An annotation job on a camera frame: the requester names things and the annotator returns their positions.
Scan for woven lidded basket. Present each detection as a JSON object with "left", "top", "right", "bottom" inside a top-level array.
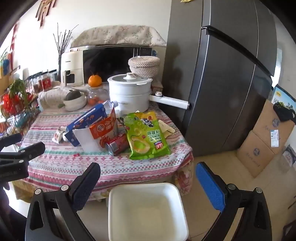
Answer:
[{"left": 128, "top": 56, "right": 160, "bottom": 78}]

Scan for dark green squash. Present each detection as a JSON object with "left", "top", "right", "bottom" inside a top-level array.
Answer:
[{"left": 64, "top": 90, "right": 82, "bottom": 101}]

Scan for blue printed box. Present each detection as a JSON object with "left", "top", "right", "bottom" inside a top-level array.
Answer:
[{"left": 271, "top": 85, "right": 296, "bottom": 110}]

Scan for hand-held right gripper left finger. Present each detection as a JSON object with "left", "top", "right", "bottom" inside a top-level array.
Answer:
[{"left": 24, "top": 162, "right": 109, "bottom": 241}]

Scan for black microwave oven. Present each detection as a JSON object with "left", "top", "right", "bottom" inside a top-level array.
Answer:
[{"left": 70, "top": 45, "right": 153, "bottom": 87}]

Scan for orange and white carton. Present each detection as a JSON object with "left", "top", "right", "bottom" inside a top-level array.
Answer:
[{"left": 89, "top": 108, "right": 119, "bottom": 140}]

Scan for dried twig bundle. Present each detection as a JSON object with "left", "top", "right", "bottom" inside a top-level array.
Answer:
[{"left": 53, "top": 23, "right": 79, "bottom": 61}]

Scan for clear plastic water bottle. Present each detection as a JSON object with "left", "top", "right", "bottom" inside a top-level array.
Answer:
[{"left": 101, "top": 100, "right": 120, "bottom": 116}]

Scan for white electric pot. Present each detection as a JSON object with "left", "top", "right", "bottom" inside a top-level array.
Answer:
[{"left": 107, "top": 72, "right": 191, "bottom": 115}]

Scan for red packets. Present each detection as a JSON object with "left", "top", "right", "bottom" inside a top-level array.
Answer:
[{"left": 42, "top": 72, "right": 54, "bottom": 91}]

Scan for small white yogurt bottle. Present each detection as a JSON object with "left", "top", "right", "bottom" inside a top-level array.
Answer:
[{"left": 54, "top": 127, "right": 68, "bottom": 143}]

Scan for green plant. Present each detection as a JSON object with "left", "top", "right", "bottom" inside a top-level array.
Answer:
[{"left": 8, "top": 79, "right": 30, "bottom": 110}]

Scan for cream air fryer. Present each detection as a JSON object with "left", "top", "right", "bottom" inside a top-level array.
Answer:
[{"left": 60, "top": 50, "right": 85, "bottom": 88}]

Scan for wire rack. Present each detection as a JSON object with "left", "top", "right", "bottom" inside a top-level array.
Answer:
[{"left": 0, "top": 72, "right": 41, "bottom": 138}]

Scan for large cardboard box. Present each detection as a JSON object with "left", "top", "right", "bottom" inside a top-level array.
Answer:
[{"left": 252, "top": 99, "right": 296, "bottom": 155}]

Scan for blue milk carton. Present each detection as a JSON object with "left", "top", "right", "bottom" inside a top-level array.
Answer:
[{"left": 66, "top": 103, "right": 108, "bottom": 147}]

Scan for red drink can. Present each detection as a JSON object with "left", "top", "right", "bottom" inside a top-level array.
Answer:
[{"left": 105, "top": 134, "right": 129, "bottom": 156}]

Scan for white plastic bin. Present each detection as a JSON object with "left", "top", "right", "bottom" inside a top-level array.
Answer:
[{"left": 108, "top": 183, "right": 189, "bottom": 241}]

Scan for black bag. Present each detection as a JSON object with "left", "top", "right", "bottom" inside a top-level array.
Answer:
[{"left": 273, "top": 102, "right": 296, "bottom": 122}]

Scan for green snack bag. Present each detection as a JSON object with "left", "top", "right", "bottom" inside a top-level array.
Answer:
[{"left": 124, "top": 111, "right": 171, "bottom": 160}]

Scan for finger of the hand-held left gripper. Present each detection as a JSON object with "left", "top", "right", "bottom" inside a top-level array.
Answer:
[
  {"left": 0, "top": 133, "right": 23, "bottom": 151},
  {"left": 0, "top": 142, "right": 46, "bottom": 167}
]

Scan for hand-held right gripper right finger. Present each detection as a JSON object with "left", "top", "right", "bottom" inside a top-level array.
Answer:
[{"left": 195, "top": 162, "right": 272, "bottom": 241}]

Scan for floral cloth cover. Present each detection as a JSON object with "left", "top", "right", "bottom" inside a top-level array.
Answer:
[{"left": 70, "top": 25, "right": 167, "bottom": 48}]

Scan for red label jar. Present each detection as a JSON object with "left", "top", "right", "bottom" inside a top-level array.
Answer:
[{"left": 33, "top": 77, "right": 43, "bottom": 92}]

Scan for large orange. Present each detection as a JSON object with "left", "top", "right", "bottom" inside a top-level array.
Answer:
[{"left": 88, "top": 74, "right": 102, "bottom": 88}]

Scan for red wall decoration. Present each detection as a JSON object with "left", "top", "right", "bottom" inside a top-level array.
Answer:
[{"left": 35, "top": 0, "right": 56, "bottom": 26}]

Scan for white ceramic bowl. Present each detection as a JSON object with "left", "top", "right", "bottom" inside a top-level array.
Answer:
[
  {"left": 58, "top": 97, "right": 88, "bottom": 111},
  {"left": 63, "top": 91, "right": 86, "bottom": 105}
]

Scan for striped patterned tablecloth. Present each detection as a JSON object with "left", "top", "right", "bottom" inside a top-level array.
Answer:
[{"left": 11, "top": 81, "right": 195, "bottom": 202}]

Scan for white dotted cloth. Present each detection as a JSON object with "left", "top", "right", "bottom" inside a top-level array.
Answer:
[{"left": 38, "top": 86, "right": 91, "bottom": 110}]

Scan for pale yellow food wrapper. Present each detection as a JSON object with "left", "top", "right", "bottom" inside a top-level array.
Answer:
[{"left": 158, "top": 119, "right": 176, "bottom": 138}]

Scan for small cardboard box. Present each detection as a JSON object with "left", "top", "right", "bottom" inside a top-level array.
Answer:
[{"left": 236, "top": 130, "right": 284, "bottom": 178}]

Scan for grey refrigerator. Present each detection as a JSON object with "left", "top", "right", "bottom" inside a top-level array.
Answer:
[{"left": 162, "top": 0, "right": 278, "bottom": 157}]

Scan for glass teapot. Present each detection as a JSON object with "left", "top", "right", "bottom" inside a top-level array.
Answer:
[{"left": 87, "top": 85, "right": 110, "bottom": 105}]

